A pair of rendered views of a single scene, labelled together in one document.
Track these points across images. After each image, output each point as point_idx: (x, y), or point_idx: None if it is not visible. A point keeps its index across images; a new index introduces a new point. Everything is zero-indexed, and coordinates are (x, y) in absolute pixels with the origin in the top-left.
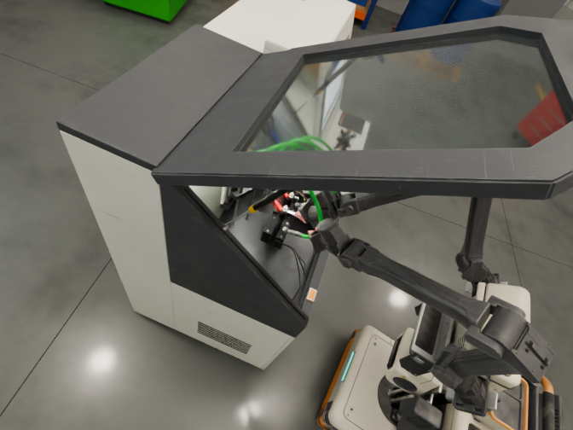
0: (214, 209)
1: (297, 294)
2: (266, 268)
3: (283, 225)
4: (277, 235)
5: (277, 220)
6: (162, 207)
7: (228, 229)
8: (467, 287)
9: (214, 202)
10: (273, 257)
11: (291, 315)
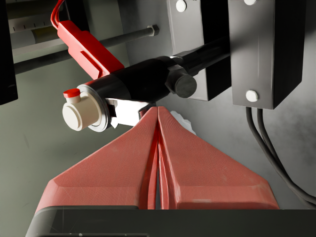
0: (58, 84)
1: None
2: (297, 120)
3: (237, 24)
4: (233, 93)
5: (200, 11)
6: None
7: (152, 41)
8: None
9: (24, 102)
10: (307, 71)
11: None
